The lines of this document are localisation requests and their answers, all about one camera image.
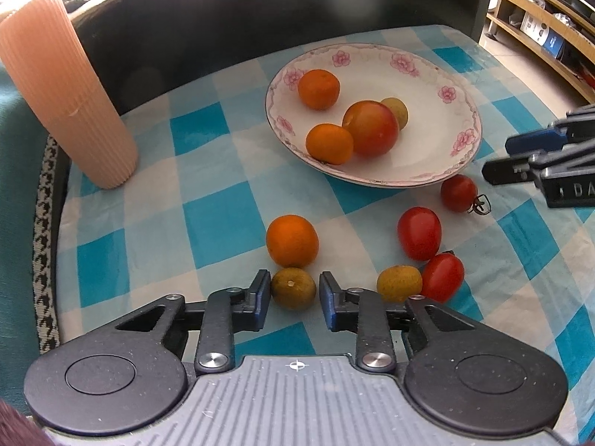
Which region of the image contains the brown longan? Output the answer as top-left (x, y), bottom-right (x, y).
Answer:
top-left (380, 98), bottom-right (409, 130)
top-left (271, 268), bottom-right (317, 310)
top-left (376, 265), bottom-right (422, 302)

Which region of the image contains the cherry tomato with stem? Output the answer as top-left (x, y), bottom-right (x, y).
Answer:
top-left (441, 174), bottom-right (491, 216)

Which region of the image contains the cherry tomato front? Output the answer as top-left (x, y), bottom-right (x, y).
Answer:
top-left (422, 252), bottom-right (465, 303)

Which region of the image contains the small orange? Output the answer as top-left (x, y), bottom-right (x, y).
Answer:
top-left (266, 214), bottom-right (320, 268)
top-left (306, 123), bottom-right (354, 165)

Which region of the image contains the large red tomato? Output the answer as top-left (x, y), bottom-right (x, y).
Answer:
top-left (342, 100), bottom-right (399, 158)

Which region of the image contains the wooden shelf unit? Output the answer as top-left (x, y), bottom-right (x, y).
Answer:
top-left (486, 0), bottom-right (594, 105)

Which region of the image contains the white floral plate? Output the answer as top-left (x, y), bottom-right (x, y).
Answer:
top-left (265, 43), bottom-right (482, 188)

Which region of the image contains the blue checkered tablecloth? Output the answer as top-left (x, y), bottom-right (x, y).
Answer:
top-left (57, 47), bottom-right (594, 442)

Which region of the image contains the teal blanket houndstooth trim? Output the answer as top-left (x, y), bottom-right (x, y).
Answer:
top-left (1, 72), bottom-right (70, 414)

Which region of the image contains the dark coffee table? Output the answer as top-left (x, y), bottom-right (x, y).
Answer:
top-left (72, 0), bottom-right (489, 113)

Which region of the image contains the pink ribbed cup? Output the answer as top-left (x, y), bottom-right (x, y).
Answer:
top-left (1, 0), bottom-right (138, 189)

